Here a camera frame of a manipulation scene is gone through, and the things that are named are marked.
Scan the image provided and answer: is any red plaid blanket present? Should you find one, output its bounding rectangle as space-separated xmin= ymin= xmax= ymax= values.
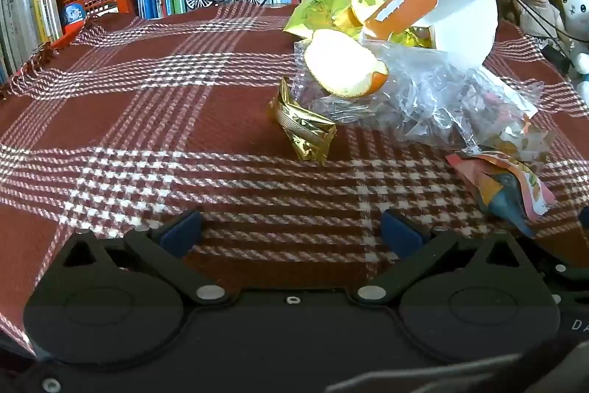
xmin=0 ymin=1 xmax=589 ymax=357

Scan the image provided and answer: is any yellow green snack bag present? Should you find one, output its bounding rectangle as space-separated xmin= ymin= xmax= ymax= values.
xmin=283 ymin=0 xmax=435 ymax=48

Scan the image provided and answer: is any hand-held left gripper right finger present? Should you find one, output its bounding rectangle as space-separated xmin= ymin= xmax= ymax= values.
xmin=352 ymin=209 xmax=537 ymax=307

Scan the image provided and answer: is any colourful snack wrapper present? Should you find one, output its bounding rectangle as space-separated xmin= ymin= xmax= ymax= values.
xmin=445 ymin=149 xmax=557 ymax=237

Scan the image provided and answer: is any clear plastic bag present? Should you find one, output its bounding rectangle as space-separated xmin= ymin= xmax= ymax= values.
xmin=293 ymin=38 xmax=546 ymax=147

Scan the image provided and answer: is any white bunny plush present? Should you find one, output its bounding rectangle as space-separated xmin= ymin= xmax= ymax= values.
xmin=554 ymin=0 xmax=589 ymax=53

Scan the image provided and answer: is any large orange peel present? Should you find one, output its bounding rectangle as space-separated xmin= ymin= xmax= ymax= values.
xmin=304 ymin=29 xmax=389 ymax=98

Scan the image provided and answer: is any orange white wrapper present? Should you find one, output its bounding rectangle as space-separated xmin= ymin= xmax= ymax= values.
xmin=479 ymin=117 xmax=555 ymax=166

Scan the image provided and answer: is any gold foil wrapper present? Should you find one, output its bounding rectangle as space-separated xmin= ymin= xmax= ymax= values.
xmin=268 ymin=76 xmax=338 ymax=166

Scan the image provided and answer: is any row of pale books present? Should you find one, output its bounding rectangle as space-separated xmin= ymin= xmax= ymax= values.
xmin=0 ymin=0 xmax=64 ymax=81

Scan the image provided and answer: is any orange white paper box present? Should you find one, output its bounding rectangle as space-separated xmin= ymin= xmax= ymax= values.
xmin=363 ymin=0 xmax=500 ymax=69

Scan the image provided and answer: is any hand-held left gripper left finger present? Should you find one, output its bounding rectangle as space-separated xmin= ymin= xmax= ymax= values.
xmin=60 ymin=209 xmax=231 ymax=307

